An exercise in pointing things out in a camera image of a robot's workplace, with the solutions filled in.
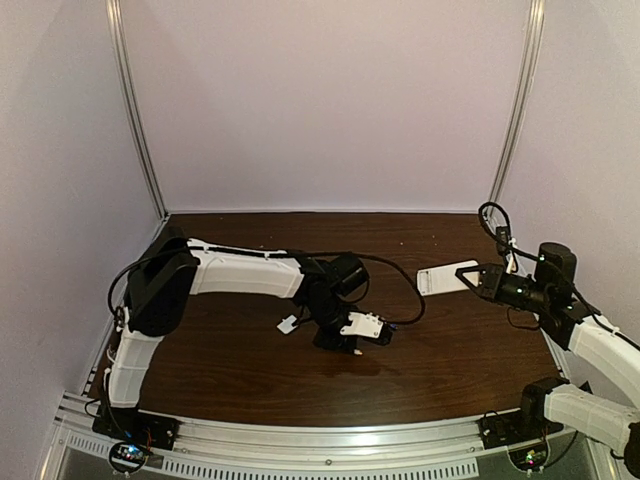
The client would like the black braided cable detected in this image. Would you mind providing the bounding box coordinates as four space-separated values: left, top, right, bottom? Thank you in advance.
477 201 640 351
107 249 427 326

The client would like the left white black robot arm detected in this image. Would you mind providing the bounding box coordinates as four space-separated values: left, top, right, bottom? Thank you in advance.
103 229 383 444

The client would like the left black braided cable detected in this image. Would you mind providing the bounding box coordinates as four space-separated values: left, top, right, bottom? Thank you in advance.
107 249 427 326

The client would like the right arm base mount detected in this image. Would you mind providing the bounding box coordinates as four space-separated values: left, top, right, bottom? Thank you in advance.
476 410 564 474

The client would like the left aluminium corner post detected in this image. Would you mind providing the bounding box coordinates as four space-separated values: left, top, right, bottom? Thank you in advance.
105 0 169 220

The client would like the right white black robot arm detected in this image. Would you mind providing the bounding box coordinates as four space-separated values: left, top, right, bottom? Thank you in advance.
455 242 639 475

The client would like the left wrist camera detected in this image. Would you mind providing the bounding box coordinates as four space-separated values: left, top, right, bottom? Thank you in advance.
340 311 393 346

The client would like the right aluminium corner post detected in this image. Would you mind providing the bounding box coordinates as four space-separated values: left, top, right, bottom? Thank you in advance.
488 0 546 202

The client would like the white battery cover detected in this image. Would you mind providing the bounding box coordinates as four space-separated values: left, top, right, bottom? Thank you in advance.
277 315 298 335

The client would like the right black braided cable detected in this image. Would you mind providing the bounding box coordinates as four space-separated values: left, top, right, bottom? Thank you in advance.
477 201 640 351

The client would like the aluminium corner post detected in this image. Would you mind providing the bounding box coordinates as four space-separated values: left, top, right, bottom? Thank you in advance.
488 0 546 202
105 0 169 220

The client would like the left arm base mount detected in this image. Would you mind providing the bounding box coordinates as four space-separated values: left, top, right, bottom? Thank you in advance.
92 407 180 476

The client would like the white remote control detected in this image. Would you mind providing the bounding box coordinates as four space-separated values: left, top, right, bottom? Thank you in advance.
416 260 479 297

